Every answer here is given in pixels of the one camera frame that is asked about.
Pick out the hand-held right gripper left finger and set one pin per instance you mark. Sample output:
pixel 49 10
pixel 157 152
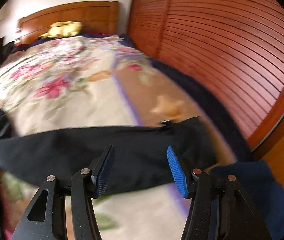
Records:
pixel 105 172

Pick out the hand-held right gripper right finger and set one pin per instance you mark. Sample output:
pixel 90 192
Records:
pixel 177 172

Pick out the black garment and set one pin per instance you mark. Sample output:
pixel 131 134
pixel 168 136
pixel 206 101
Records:
pixel 137 150

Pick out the floral blanket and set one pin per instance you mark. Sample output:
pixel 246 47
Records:
pixel 69 105

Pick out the navy bed sheet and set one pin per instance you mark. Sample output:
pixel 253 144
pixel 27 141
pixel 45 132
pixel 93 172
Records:
pixel 207 92

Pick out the wooden louvred wardrobe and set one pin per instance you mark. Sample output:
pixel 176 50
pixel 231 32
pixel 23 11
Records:
pixel 219 42

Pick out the yellow plush toy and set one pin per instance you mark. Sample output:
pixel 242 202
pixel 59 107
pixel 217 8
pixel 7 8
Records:
pixel 64 28

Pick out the wooden bed headboard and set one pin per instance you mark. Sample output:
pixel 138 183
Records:
pixel 89 15

